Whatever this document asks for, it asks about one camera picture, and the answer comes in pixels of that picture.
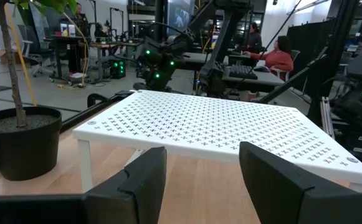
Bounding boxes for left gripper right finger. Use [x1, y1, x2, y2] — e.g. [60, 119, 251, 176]
[239, 141, 362, 224]

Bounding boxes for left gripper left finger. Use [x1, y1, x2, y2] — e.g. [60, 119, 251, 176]
[0, 146, 168, 224]

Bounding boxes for computer tower green lights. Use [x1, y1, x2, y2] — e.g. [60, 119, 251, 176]
[109, 58, 127, 80]

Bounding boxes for wooden desk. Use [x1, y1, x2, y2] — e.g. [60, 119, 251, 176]
[79, 41, 143, 83]

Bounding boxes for white perforated shelf riser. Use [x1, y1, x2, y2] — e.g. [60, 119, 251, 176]
[72, 90, 362, 194]

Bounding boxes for black keyboard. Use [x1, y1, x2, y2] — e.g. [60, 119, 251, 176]
[229, 63, 259, 80]

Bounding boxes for aluminium extrusion bar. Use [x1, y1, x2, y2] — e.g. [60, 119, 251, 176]
[320, 96, 336, 140]

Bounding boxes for person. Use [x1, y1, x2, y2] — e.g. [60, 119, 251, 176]
[242, 22, 263, 54]
[244, 35, 294, 81]
[73, 2, 90, 74]

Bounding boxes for grey desk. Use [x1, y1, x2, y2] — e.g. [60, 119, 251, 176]
[180, 52, 286, 94]

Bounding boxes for black work table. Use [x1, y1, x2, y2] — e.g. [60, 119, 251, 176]
[43, 33, 90, 84]

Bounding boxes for black office chair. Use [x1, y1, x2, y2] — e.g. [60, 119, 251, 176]
[17, 24, 57, 78]

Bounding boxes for black divider screen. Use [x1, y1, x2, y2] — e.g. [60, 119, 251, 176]
[286, 17, 336, 101]

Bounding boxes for small green leafy tree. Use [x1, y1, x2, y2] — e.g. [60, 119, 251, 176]
[0, 0, 79, 128]

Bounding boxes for cardboard box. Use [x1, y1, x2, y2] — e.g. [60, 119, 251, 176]
[0, 49, 24, 65]

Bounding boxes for wall display screen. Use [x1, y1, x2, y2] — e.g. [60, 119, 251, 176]
[166, 0, 197, 37]

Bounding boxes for black clamp handle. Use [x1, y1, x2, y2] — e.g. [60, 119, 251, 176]
[87, 93, 109, 108]

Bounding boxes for thin yellow cable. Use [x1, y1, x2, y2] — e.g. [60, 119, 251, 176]
[62, 12, 90, 90]

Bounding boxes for black diagonal frame brace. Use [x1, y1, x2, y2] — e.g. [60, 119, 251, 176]
[257, 46, 330, 105]

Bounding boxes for yellow hanging strap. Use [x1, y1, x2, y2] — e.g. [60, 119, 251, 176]
[3, 2, 38, 107]

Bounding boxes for black frame post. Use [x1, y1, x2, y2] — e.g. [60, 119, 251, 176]
[307, 0, 361, 125]

